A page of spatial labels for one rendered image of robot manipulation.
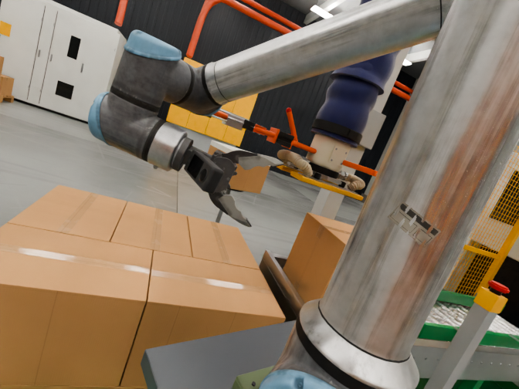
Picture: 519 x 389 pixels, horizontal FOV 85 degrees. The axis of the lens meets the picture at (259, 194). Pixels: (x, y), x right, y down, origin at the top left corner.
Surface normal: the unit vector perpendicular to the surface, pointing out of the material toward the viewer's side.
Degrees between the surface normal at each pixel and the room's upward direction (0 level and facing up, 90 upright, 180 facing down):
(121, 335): 90
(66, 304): 90
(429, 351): 90
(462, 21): 90
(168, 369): 0
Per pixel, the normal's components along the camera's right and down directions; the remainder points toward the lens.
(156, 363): 0.35, -0.92
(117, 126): 0.02, 0.28
